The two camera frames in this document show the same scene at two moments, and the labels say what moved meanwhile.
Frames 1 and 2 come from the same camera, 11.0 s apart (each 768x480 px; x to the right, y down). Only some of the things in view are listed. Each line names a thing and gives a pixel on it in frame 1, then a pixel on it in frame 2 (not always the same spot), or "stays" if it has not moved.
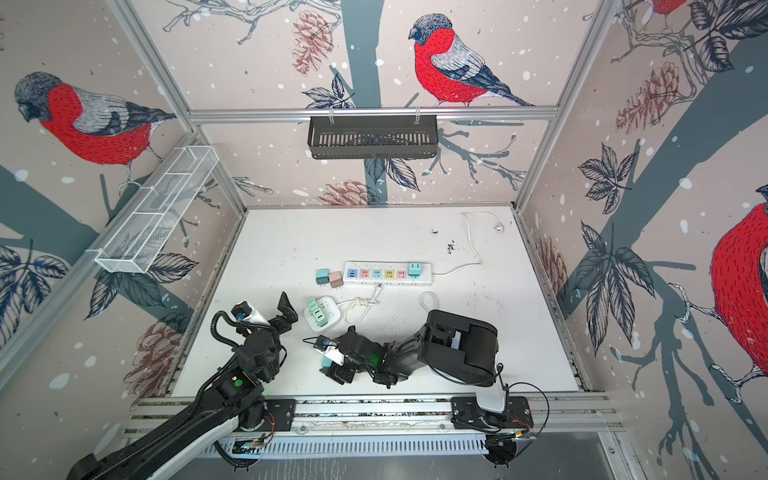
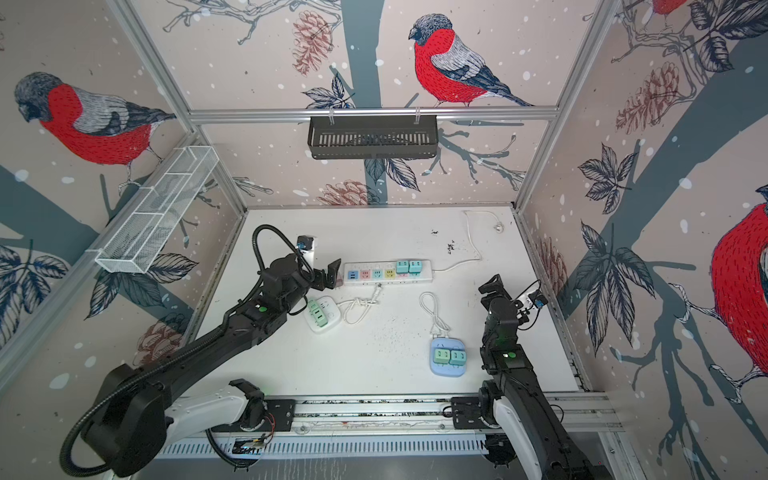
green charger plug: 317,312 stays
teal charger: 415,269 stays
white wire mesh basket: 157,207 stays
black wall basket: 373,138 stays
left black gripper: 288,314 -> 331,273
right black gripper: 340,372 -> 497,288
